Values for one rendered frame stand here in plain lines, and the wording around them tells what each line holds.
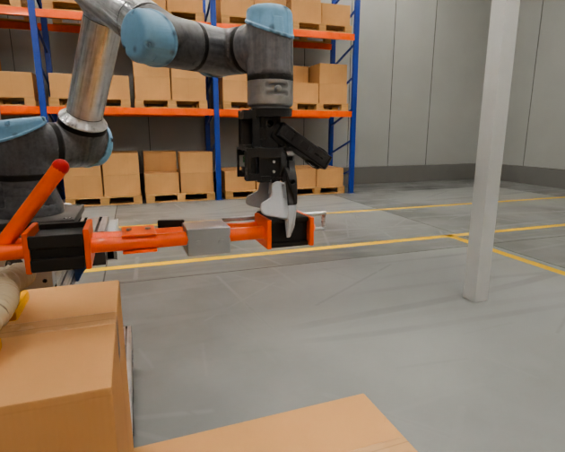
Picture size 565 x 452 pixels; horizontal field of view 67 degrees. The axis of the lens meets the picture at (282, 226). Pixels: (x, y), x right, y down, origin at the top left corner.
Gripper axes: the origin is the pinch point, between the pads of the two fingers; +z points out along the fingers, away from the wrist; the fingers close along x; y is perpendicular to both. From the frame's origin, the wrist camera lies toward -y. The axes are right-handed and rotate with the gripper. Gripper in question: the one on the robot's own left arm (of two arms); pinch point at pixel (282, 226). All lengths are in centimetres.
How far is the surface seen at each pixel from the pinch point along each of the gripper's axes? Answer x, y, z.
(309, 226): 4.5, -3.3, -0.6
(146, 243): 3.6, 23.2, 0.2
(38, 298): -13.4, 42.0, 12.9
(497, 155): -161, -214, 1
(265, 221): 3.5, 4.3, -1.9
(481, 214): -163, -208, 42
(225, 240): 3.5, 11.0, 0.9
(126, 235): 3.6, 26.0, -1.3
